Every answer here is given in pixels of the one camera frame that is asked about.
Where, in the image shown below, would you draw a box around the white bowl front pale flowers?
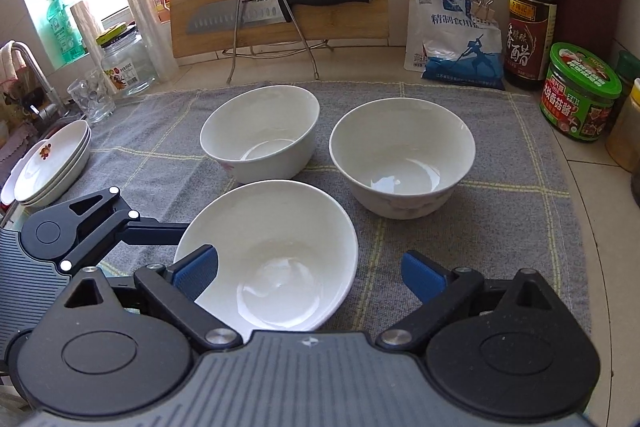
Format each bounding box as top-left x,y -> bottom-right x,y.
175,180 -> 359,339

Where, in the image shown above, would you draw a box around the white plate with brown stain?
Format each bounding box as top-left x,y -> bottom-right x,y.
13,120 -> 91,208

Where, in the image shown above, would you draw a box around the white bowl small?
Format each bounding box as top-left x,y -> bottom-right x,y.
329,98 -> 476,220

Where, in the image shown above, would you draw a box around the white bowl pink flowers large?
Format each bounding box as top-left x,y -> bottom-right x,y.
200,86 -> 320,184

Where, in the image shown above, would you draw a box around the white plate fruit print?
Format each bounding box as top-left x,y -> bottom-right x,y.
14,119 -> 90,202

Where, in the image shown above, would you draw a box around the steel kitchen faucet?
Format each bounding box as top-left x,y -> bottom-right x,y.
1,40 -> 67,119

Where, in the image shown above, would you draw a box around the clear drinking glass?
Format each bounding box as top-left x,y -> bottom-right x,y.
67,68 -> 116,124

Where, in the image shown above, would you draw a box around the tall plastic wrap roll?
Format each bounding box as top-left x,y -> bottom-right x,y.
127,0 -> 179,82

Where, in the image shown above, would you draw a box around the glass jar green lid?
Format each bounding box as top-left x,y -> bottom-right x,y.
96,23 -> 157,96

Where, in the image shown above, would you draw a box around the short plastic wrap roll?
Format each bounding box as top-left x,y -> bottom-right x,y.
70,1 -> 105,67

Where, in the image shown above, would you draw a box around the green dish soap bottle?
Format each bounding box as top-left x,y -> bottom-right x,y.
47,0 -> 85,64

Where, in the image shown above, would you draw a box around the green lid sauce jar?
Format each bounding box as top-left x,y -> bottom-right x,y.
540,42 -> 622,143

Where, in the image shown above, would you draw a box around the yellow lid spice jar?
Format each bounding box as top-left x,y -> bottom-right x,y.
605,78 -> 640,172

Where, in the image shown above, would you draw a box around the salt bag white blue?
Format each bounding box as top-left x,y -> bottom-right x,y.
405,0 -> 504,90

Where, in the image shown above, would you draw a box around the dark vinegar bottle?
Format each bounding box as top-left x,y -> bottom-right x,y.
503,0 -> 556,91

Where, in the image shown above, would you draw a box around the wire cutting board stand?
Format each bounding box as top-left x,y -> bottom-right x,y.
224,0 -> 332,86

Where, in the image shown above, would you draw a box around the kitchen knife black handle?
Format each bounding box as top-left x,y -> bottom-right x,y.
186,0 -> 372,35

